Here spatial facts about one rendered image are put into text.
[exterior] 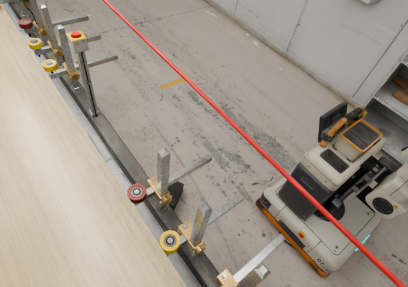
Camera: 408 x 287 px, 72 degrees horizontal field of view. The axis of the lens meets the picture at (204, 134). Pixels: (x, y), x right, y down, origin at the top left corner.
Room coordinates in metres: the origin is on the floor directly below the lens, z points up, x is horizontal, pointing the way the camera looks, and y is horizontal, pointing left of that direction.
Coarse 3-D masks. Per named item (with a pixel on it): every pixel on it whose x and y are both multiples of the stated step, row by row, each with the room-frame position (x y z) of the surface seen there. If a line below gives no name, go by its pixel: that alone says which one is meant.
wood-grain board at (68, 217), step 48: (0, 48) 1.27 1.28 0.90; (0, 96) 0.91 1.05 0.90; (48, 96) 0.97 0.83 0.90; (0, 144) 0.63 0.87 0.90; (48, 144) 0.68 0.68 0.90; (0, 192) 0.42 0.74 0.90; (48, 192) 0.46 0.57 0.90; (96, 192) 0.50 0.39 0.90; (0, 240) 0.26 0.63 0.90; (48, 240) 0.29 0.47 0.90; (96, 240) 0.32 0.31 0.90; (144, 240) 0.36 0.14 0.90
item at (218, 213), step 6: (234, 198) 0.65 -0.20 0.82; (240, 198) 0.66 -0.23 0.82; (228, 204) 0.62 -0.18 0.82; (234, 204) 0.62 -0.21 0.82; (216, 210) 0.58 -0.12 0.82; (222, 210) 0.58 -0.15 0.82; (228, 210) 0.60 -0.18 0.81; (210, 216) 0.54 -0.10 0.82; (216, 216) 0.55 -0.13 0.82; (210, 222) 0.52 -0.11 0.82; (180, 240) 0.41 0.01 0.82
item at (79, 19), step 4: (76, 16) 1.84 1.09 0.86; (80, 16) 1.85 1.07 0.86; (84, 16) 1.86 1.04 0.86; (60, 20) 1.75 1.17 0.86; (64, 20) 1.76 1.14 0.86; (68, 20) 1.77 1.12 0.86; (72, 20) 1.79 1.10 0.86; (76, 20) 1.81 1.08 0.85; (80, 20) 1.83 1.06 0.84; (84, 20) 1.85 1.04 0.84; (44, 24) 1.66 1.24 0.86; (52, 24) 1.68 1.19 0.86; (56, 24) 1.70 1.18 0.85; (64, 24) 1.74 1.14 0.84; (32, 28) 1.59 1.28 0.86; (36, 28) 1.61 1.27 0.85; (28, 32) 1.56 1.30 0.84
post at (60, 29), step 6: (60, 24) 1.28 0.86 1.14; (60, 30) 1.25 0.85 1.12; (60, 36) 1.25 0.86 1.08; (66, 36) 1.27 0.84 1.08; (60, 42) 1.26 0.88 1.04; (66, 42) 1.26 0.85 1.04; (66, 48) 1.26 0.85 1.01; (66, 54) 1.25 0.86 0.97; (66, 60) 1.25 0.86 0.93; (72, 60) 1.27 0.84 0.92; (72, 66) 1.26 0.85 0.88; (72, 84) 1.26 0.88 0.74; (78, 84) 1.27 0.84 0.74
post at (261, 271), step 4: (260, 264) 0.27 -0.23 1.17; (256, 268) 0.25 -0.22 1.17; (260, 268) 0.25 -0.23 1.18; (264, 268) 0.26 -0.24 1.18; (252, 272) 0.25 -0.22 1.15; (256, 272) 0.24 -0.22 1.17; (260, 272) 0.24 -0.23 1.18; (264, 272) 0.24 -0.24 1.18; (268, 272) 0.25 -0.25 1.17; (248, 276) 0.25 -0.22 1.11; (252, 276) 0.24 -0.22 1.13; (256, 276) 0.24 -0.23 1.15; (260, 276) 0.24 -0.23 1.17; (264, 276) 0.24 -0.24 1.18; (244, 280) 0.25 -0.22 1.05; (248, 280) 0.24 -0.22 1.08; (252, 280) 0.24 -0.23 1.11; (256, 280) 0.23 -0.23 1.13; (260, 280) 0.23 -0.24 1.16; (240, 284) 0.25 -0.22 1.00; (244, 284) 0.24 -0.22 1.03; (248, 284) 0.24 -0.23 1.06; (252, 284) 0.23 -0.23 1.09; (256, 284) 0.23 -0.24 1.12
